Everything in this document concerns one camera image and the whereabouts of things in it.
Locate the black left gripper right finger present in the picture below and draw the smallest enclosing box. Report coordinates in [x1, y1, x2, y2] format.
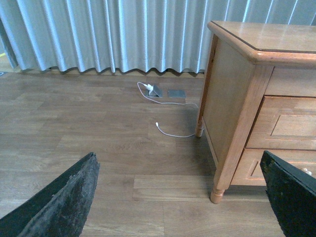
[260, 151, 316, 237]

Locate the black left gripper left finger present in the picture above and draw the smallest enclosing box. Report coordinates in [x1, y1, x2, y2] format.
[0, 153, 100, 237]

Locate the wooden top drawer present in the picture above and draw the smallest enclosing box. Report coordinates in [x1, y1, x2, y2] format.
[246, 96, 316, 150]

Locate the lower drawer wooden knob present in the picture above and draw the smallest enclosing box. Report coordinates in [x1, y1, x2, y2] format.
[301, 168, 312, 176]

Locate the wooden nightstand cabinet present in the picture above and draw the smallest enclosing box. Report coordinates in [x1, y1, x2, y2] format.
[195, 21, 316, 203]

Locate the grey floor socket box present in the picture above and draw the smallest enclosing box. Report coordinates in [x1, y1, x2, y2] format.
[147, 84, 162, 98]

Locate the white plug charger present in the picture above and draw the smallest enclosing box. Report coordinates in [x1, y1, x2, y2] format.
[145, 84, 154, 91]

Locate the grey floor socket cover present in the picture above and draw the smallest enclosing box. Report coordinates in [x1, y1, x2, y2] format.
[168, 89, 186, 98]

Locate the grey pleated curtain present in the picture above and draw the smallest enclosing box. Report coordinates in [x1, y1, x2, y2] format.
[0, 0, 316, 73]

